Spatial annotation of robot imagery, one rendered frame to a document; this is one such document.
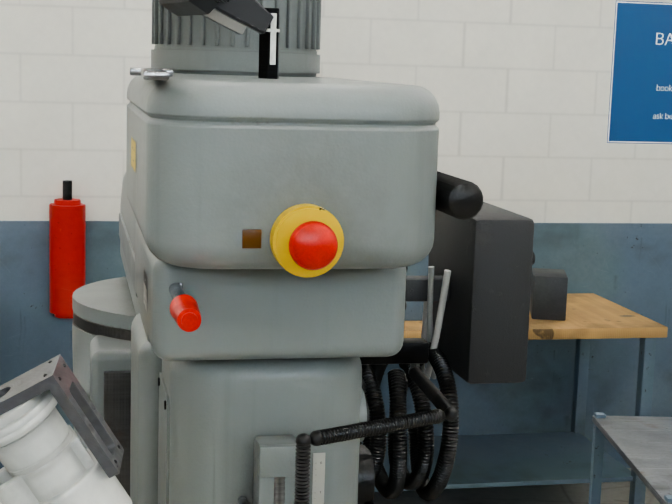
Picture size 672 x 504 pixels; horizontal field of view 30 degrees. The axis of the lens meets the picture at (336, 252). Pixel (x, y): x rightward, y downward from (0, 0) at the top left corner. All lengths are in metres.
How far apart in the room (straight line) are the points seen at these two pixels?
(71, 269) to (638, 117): 2.68
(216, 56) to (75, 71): 4.05
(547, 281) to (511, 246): 3.68
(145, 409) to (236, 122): 0.47
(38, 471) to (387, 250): 0.36
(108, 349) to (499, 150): 4.25
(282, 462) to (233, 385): 0.09
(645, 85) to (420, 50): 1.10
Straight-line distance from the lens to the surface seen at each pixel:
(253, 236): 1.05
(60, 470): 0.89
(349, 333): 1.18
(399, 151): 1.07
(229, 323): 1.16
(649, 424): 4.03
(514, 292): 1.57
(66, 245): 5.36
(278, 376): 1.21
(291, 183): 1.05
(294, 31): 1.44
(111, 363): 1.67
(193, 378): 1.22
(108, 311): 1.75
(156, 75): 0.98
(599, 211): 6.00
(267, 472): 1.20
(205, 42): 1.42
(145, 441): 1.42
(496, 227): 1.55
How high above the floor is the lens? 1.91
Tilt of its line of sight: 9 degrees down
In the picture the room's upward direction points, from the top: 2 degrees clockwise
